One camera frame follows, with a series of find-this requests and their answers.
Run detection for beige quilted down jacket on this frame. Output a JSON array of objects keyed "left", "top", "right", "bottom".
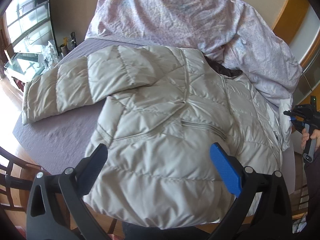
[{"left": 22, "top": 46, "right": 291, "bottom": 229}]

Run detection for person's right hand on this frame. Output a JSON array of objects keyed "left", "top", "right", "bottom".
[{"left": 301, "top": 128, "right": 320, "bottom": 152}]

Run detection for wooden chair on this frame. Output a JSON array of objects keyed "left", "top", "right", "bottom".
[{"left": 1, "top": 148, "right": 50, "bottom": 212}]

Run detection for glass side table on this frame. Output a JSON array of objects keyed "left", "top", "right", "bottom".
[{"left": 4, "top": 53, "right": 49, "bottom": 83}]

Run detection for pink floral duvet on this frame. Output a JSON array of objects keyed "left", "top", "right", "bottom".
[{"left": 86, "top": 0, "right": 302, "bottom": 106}]

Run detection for bottles on nightstand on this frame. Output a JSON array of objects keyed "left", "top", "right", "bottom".
[{"left": 59, "top": 31, "right": 77, "bottom": 57}]

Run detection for large window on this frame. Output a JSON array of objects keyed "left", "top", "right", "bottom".
[{"left": 5, "top": 0, "right": 54, "bottom": 53}]

